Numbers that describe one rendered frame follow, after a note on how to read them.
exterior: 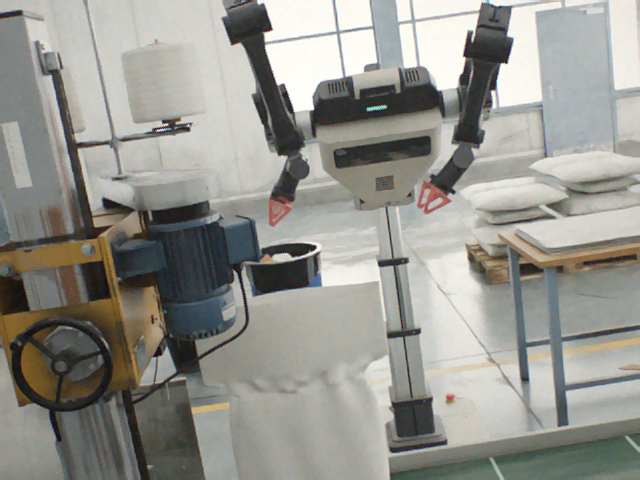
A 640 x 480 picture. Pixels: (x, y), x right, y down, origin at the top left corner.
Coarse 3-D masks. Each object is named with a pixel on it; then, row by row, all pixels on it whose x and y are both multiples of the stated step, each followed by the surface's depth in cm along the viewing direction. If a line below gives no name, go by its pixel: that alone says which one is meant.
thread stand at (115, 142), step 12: (84, 0) 151; (96, 48) 154; (96, 60) 154; (108, 108) 157; (108, 120) 157; (144, 132) 159; (156, 132) 158; (168, 132) 158; (180, 132) 159; (84, 144) 158; (96, 144) 158; (108, 144) 159; (120, 144) 158; (120, 156) 159; (120, 168) 159
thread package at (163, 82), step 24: (144, 48) 148; (168, 48) 148; (192, 48) 153; (144, 72) 149; (168, 72) 149; (192, 72) 153; (144, 96) 150; (168, 96) 150; (192, 96) 152; (144, 120) 152; (168, 120) 156
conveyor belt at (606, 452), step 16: (560, 448) 218; (576, 448) 217; (592, 448) 216; (608, 448) 214; (624, 448) 213; (464, 464) 218; (480, 464) 216; (496, 464) 215; (512, 464) 214; (528, 464) 212; (544, 464) 211; (560, 464) 210; (576, 464) 209; (592, 464) 208; (608, 464) 206; (624, 464) 205
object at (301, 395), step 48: (336, 288) 186; (240, 336) 182; (288, 336) 180; (336, 336) 183; (384, 336) 187; (240, 384) 185; (288, 384) 182; (336, 384) 182; (240, 432) 185; (288, 432) 184; (336, 432) 184
